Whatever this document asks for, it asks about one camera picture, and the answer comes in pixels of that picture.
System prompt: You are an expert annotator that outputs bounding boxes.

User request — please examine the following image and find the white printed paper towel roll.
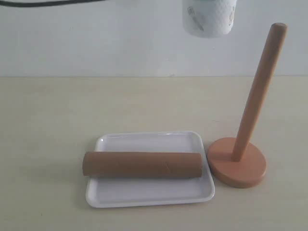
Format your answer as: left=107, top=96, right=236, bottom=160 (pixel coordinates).
left=182, top=0, right=237, bottom=38

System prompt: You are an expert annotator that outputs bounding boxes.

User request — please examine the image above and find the wooden paper towel holder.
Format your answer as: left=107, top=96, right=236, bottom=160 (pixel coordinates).
left=207, top=23, right=287, bottom=188

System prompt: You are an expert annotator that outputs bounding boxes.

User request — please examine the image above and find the brown cardboard tube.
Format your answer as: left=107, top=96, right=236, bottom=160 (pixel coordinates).
left=82, top=152, right=203, bottom=178

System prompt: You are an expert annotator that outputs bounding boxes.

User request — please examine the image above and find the black cable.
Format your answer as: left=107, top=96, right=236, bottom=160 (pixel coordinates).
left=0, top=0, right=109, bottom=8

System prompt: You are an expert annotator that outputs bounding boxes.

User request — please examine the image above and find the white rectangular plastic tray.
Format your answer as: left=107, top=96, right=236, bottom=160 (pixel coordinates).
left=86, top=131, right=215, bottom=208

